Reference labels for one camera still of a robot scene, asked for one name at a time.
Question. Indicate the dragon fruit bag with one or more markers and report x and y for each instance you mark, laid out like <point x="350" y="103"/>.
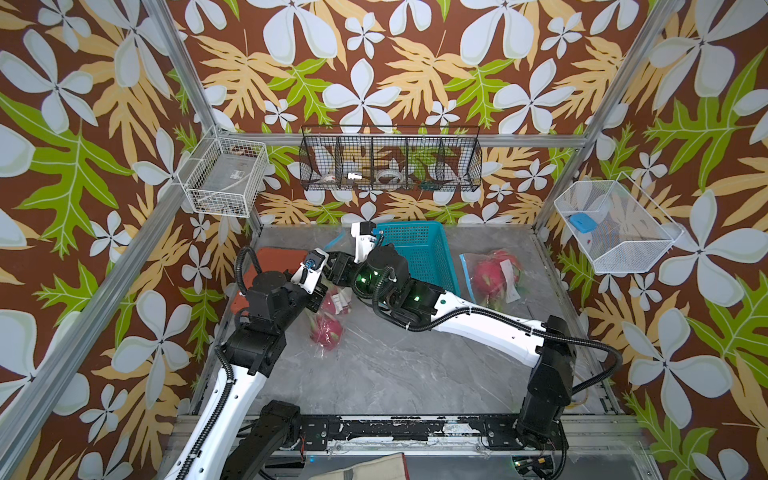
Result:
<point x="326" y="331"/>
<point x="337" y="301"/>

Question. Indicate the clear zip-top bag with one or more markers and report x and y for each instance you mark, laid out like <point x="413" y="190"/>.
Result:
<point x="320" y="352"/>
<point x="468" y="261"/>

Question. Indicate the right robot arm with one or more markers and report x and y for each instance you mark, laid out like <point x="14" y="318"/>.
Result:
<point x="383" y="278"/>

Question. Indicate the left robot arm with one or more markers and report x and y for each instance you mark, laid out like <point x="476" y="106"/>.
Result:
<point x="247" y="358"/>

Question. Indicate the red plastic tool case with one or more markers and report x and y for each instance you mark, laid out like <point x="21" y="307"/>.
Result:
<point x="270" y="259"/>

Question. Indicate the teal plastic basket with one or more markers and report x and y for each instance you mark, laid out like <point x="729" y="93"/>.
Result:
<point x="424" y="245"/>

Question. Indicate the blue sponge in basket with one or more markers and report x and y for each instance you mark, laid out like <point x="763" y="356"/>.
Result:
<point x="582" y="223"/>

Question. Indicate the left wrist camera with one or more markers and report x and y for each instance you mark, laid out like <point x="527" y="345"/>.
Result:
<point x="310" y="271"/>

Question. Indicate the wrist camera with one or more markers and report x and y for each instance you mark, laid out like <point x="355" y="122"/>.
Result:
<point x="364" y="235"/>
<point x="310" y="271"/>

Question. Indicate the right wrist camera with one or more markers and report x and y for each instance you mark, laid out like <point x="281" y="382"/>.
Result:
<point x="364" y="235"/>

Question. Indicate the black wire wall basket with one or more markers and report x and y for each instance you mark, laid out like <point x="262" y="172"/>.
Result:
<point x="369" y="157"/>

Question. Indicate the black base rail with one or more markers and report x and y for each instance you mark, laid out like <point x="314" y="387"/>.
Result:
<point x="494" y="432"/>

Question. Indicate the white wire basket left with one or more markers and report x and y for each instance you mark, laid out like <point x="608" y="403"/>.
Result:
<point x="221" y="176"/>

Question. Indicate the white wire basket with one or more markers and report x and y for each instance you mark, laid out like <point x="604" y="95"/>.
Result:
<point x="221" y="176"/>
<point x="634" y="231"/>

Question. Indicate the white wire basket right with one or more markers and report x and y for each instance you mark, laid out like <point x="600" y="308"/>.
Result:
<point x="634" y="231"/>

